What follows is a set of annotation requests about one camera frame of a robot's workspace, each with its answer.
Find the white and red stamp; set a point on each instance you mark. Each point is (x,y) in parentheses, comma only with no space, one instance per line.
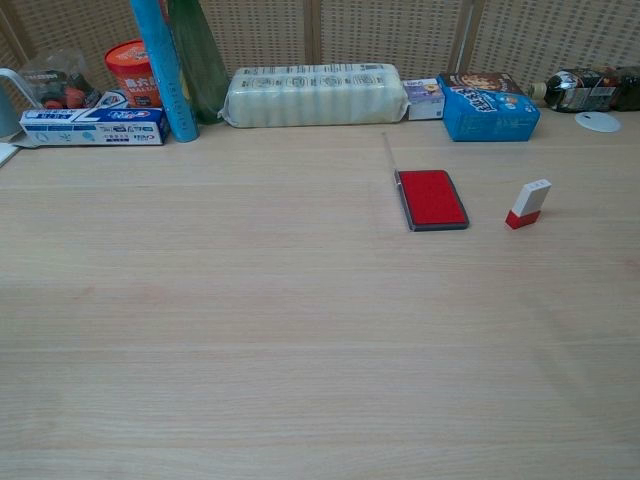
(530,200)

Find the red box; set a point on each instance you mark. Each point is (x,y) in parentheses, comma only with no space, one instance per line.
(430,197)

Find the small purple white box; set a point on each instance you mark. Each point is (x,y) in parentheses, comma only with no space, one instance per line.
(422,100)

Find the blue cookie box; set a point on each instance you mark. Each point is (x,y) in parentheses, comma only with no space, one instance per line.
(487,112)

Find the green spray bottle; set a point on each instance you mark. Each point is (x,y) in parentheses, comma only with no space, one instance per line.
(200,65)

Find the woven folding screen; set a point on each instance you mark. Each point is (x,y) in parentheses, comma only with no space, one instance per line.
(400,30)

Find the tall light blue tube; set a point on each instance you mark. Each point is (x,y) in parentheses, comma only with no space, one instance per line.
(165,75)

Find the blue white toothpaste box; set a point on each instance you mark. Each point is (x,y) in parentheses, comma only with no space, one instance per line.
(100,127)

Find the red round can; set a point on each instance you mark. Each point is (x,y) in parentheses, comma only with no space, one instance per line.
(132,75)

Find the white round disc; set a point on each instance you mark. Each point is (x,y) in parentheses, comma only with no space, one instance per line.
(597,122)

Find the dark tea bottle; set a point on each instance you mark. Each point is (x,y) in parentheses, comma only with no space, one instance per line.
(585,90)

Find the clear box with items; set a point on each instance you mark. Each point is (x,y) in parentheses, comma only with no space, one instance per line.
(57,80)

